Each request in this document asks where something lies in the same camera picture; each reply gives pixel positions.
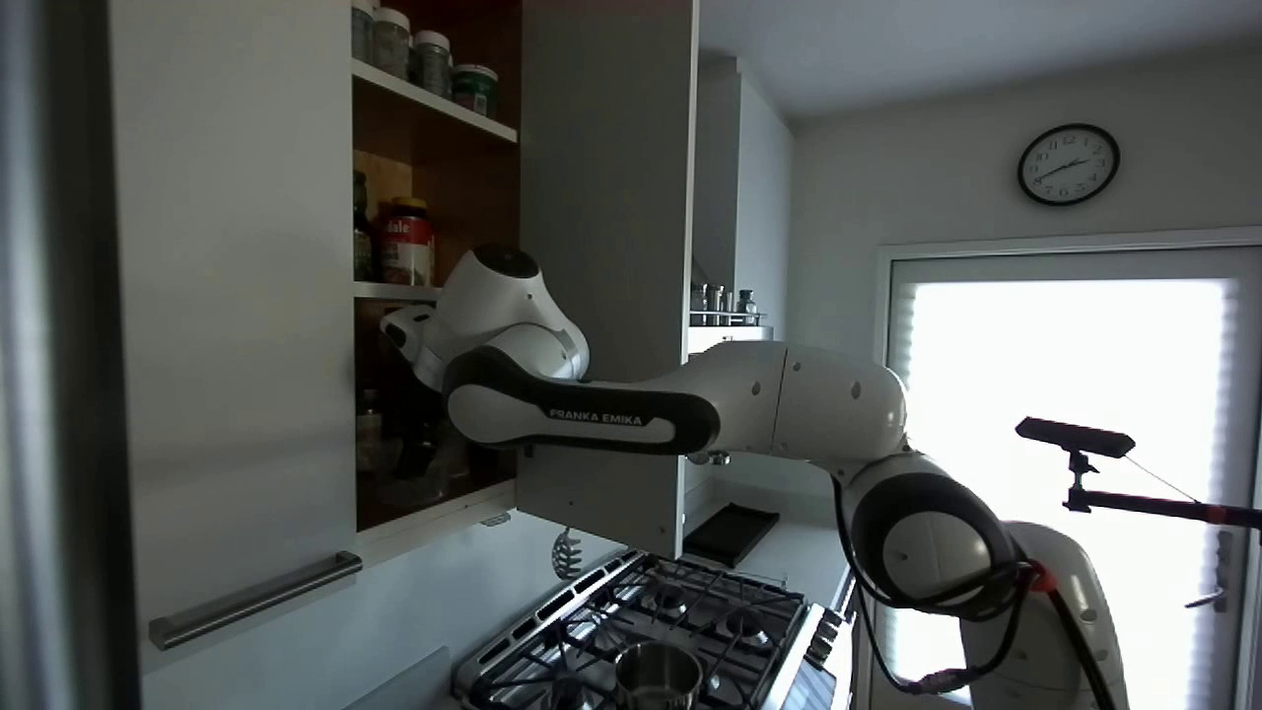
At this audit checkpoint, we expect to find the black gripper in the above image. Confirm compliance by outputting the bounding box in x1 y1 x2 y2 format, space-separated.
374 372 458 486

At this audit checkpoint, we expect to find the bright window with blind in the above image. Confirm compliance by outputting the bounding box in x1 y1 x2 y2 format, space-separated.
871 238 1262 710

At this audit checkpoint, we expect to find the dark slim bottle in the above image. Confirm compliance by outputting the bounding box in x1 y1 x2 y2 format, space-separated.
350 169 378 282

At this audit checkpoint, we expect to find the white wall cabinet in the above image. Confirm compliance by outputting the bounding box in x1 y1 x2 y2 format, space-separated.
699 50 799 351

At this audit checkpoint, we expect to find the steel saucepan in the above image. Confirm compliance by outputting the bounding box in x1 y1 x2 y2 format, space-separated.
609 639 705 710

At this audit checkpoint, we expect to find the cupboard body with shelves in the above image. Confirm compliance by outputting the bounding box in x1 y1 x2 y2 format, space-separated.
346 0 525 537

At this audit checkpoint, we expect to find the red labelled jar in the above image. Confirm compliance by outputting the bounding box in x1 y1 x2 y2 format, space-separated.
378 194 440 289

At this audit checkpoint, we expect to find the grey lidded jar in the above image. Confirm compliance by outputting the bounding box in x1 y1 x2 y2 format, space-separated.
411 27 458 97
346 0 378 61
370 4 413 80

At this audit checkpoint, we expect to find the white cupboard door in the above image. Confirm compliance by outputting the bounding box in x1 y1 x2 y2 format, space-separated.
107 0 362 639
512 0 703 560

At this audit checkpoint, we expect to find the stainless steel gas stove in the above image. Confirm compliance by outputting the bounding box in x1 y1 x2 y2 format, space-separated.
451 547 863 710

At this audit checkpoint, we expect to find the black camera on stand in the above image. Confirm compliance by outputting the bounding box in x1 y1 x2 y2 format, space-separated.
1013 415 1140 461

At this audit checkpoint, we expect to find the black rimmed wall clock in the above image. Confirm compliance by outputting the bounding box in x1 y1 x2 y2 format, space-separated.
1013 118 1125 210

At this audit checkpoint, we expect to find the black tray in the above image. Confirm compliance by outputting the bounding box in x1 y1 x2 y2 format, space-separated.
678 501 785 573

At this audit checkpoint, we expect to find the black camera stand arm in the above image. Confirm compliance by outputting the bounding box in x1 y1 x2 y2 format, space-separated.
1063 444 1262 532

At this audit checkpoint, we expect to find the tan box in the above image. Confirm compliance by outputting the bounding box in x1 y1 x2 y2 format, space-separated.
358 151 423 210

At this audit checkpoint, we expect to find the small pale jar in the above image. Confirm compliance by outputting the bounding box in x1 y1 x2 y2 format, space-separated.
350 398 387 478

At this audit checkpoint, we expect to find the steel cupboard door handle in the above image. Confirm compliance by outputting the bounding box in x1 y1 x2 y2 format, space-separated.
148 547 366 654

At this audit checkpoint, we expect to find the dark green lidded jar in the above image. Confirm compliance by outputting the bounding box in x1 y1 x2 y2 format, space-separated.
451 59 505 118

